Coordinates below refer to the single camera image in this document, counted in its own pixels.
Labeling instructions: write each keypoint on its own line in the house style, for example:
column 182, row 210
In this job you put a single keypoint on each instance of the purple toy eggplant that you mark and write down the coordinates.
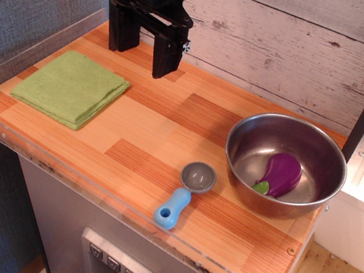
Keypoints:
column 282, row 174

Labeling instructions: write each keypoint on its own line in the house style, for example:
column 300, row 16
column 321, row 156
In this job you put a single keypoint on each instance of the stainless steel bowl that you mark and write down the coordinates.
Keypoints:
column 252, row 142

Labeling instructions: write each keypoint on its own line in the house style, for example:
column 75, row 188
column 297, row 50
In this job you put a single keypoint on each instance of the folded green cloth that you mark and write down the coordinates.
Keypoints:
column 70, row 89

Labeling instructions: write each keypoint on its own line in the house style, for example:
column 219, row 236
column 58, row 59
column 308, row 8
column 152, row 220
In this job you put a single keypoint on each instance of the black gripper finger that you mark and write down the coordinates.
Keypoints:
column 167, row 54
column 124, row 28

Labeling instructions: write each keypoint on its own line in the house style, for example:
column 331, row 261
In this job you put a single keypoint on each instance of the silver dispenser panel with buttons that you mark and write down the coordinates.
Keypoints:
column 101, row 256

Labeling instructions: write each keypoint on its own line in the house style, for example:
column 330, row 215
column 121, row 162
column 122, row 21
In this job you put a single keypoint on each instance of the grey toy fridge cabinet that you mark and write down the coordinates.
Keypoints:
column 62, row 214

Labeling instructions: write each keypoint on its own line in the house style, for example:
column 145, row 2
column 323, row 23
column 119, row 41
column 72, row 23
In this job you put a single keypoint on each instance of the clear acrylic table guard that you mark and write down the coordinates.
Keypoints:
column 128, row 159

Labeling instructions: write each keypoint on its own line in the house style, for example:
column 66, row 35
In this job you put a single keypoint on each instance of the blue grey toy scoop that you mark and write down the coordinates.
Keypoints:
column 196, row 178

